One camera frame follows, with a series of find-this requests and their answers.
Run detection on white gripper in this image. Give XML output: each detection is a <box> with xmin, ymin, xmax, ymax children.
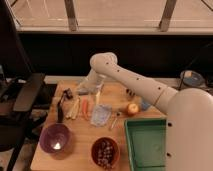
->
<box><xmin>77</xmin><ymin>69</ymin><xmax>105</xmax><ymax>105</ymax></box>

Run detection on pale yellow banana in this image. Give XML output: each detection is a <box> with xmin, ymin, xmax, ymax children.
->
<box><xmin>66</xmin><ymin>97</ymin><xmax>80</xmax><ymax>120</ymax></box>

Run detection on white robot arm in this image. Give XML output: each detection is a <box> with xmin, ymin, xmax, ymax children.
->
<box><xmin>82</xmin><ymin>52</ymin><xmax>213</xmax><ymax>171</ymax></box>

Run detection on red-brown bowl with contents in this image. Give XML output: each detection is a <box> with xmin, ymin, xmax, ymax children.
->
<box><xmin>91</xmin><ymin>137</ymin><xmax>120</xmax><ymax>170</ymax></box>

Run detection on purple bowl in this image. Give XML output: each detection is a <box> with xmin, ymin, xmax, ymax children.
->
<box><xmin>39</xmin><ymin>123</ymin><xmax>70</xmax><ymax>154</ymax></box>

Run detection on orange carrot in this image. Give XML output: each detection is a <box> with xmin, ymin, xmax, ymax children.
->
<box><xmin>82</xmin><ymin>99</ymin><xmax>89</xmax><ymax>121</ymax></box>

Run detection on light blue cloth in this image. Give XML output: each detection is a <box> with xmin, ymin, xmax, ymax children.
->
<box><xmin>90</xmin><ymin>104</ymin><xmax>112</xmax><ymax>127</ymax></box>

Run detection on small dark metal cup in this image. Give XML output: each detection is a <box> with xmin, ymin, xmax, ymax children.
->
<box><xmin>126</xmin><ymin>89</ymin><xmax>135</xmax><ymax>99</ymax></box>

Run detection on metal spoon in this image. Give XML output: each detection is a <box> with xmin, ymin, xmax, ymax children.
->
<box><xmin>109</xmin><ymin>112</ymin><xmax>121</xmax><ymax>131</ymax></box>

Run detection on red yellow apple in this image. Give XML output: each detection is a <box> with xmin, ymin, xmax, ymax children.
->
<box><xmin>126</xmin><ymin>103</ymin><xmax>140</xmax><ymax>116</ymax></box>

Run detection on blue cup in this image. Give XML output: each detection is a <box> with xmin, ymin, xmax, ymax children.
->
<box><xmin>141</xmin><ymin>99</ymin><xmax>151</xmax><ymax>111</ymax></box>

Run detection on green plastic tray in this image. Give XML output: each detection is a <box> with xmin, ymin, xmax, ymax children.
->
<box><xmin>124</xmin><ymin>118</ymin><xmax>166</xmax><ymax>171</ymax></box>

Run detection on black office chair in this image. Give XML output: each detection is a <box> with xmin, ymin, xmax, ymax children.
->
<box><xmin>0</xmin><ymin>0</ymin><xmax>47</xmax><ymax>171</ymax></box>

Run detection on round grey dish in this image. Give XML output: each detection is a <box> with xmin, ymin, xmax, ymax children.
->
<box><xmin>180</xmin><ymin>70</ymin><xmax>205</xmax><ymax>87</ymax></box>

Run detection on black handled utensil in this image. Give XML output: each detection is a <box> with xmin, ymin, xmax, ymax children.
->
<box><xmin>57</xmin><ymin>88</ymin><xmax>73</xmax><ymax>123</ymax></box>

